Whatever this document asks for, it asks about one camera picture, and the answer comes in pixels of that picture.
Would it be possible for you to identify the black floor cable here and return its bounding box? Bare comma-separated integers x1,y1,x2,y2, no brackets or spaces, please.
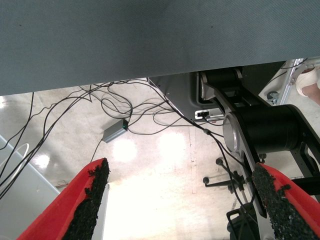
0,91,35,151
99,82,181,136

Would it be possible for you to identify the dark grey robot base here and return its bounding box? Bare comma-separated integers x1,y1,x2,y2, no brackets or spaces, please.
147,59,288,123

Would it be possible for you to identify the thin black adapter lead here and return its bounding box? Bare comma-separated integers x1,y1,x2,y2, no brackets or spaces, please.
89,138,107,165

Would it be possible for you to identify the aluminium profile with caster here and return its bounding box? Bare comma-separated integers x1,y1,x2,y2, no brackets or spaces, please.
276,58,310,106

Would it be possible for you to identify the black robot torso frame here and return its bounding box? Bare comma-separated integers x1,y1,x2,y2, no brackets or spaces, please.
198,67,320,240

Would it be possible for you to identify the grey caster wheel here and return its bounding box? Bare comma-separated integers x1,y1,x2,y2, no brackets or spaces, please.
266,91,280,103

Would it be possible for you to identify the black cable with ferrite bead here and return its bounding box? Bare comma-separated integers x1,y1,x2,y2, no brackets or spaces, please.
146,78,253,218

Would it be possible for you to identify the light grey cabinet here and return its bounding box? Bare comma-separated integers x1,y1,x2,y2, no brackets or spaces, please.
0,135,110,240

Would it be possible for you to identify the white cable loop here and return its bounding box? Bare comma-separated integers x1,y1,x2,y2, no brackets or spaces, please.
0,143,31,198

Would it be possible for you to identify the dark grey table cloth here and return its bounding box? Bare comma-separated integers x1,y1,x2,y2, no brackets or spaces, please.
0,0,320,96

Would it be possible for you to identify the grey adapter box green light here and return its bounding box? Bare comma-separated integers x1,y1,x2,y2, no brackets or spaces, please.
102,118,130,144

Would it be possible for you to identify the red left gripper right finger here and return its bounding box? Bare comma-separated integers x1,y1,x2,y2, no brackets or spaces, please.
251,162,320,240

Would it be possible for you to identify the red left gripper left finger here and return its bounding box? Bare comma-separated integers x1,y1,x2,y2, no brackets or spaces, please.
16,157,111,240

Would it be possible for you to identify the black office chair base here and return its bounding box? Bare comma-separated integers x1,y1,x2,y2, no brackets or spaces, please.
202,157,252,198

